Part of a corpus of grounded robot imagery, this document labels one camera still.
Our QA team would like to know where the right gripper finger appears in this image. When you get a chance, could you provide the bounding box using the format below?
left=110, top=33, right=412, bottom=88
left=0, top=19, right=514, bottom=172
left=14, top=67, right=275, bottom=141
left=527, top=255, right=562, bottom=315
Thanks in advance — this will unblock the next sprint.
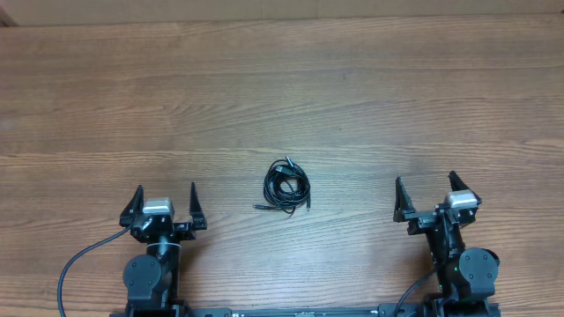
left=393, top=175, right=416, bottom=223
left=449, top=171, right=482, bottom=204

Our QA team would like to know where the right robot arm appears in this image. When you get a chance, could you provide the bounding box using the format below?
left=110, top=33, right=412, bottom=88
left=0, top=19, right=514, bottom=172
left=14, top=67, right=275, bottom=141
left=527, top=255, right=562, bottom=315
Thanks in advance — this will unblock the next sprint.
left=393, top=171, right=501, bottom=317

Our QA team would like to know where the black USB cable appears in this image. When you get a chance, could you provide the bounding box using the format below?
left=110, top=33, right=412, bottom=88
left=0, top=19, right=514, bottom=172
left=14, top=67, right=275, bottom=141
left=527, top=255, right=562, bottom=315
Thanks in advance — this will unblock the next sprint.
left=263, top=155, right=312, bottom=211

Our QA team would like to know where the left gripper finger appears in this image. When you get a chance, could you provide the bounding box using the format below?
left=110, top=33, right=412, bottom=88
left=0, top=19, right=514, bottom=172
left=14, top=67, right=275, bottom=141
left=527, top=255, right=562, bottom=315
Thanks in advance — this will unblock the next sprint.
left=119, top=185, right=144, bottom=227
left=189, top=182, right=207, bottom=231

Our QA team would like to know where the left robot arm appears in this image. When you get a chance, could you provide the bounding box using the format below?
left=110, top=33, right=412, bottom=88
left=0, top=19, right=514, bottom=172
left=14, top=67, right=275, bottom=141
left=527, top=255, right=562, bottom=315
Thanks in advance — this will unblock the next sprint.
left=119, top=185, right=207, bottom=316

